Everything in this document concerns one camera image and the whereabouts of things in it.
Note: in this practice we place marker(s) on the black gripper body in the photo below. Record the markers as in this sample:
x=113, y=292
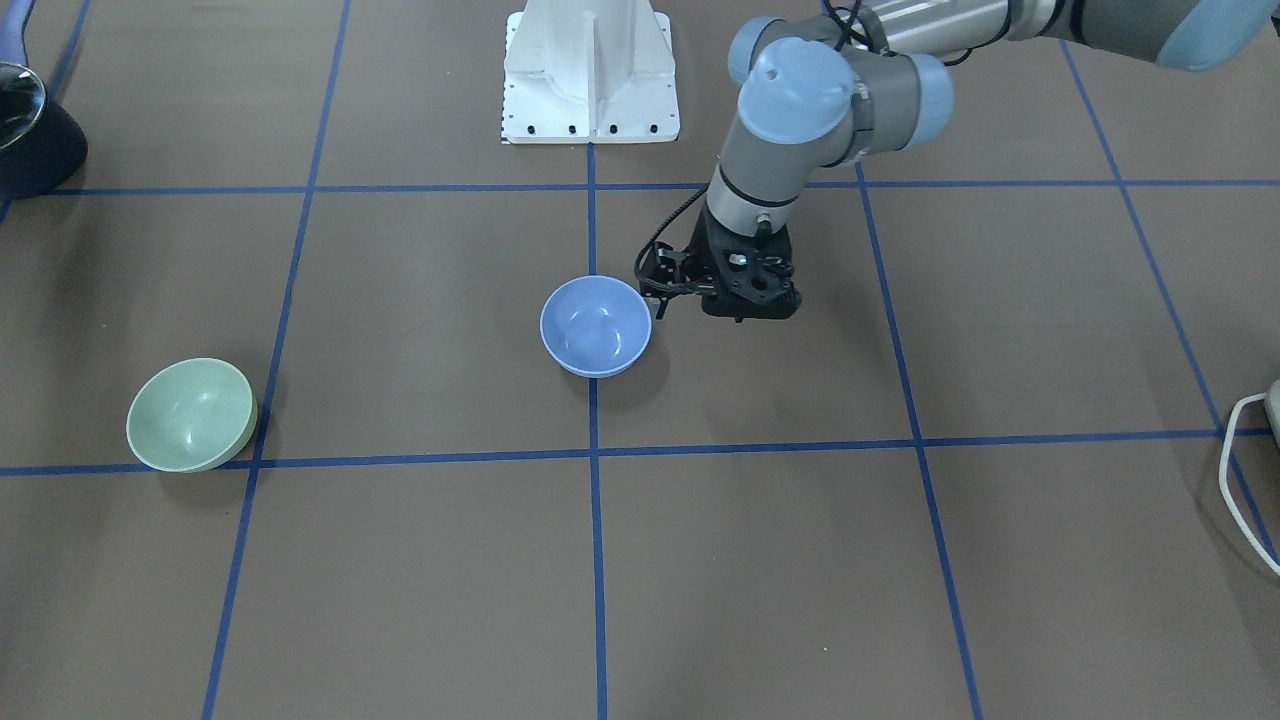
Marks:
x=703, y=258

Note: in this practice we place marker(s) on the blue bowl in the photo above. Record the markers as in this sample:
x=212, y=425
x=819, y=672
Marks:
x=595, y=326

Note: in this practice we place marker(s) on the green bowl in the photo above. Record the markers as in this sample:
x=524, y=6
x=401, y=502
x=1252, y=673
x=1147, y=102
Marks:
x=192, y=416

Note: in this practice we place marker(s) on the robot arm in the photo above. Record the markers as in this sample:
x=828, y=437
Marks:
x=873, y=77

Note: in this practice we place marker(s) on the white chrome toaster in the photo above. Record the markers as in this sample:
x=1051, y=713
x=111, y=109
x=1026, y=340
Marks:
x=1271, y=406

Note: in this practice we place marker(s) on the dark blue saucepan with lid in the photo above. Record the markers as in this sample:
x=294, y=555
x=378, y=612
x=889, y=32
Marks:
x=42, y=145

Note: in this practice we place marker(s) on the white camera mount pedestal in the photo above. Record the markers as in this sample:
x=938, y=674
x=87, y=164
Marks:
x=589, y=72

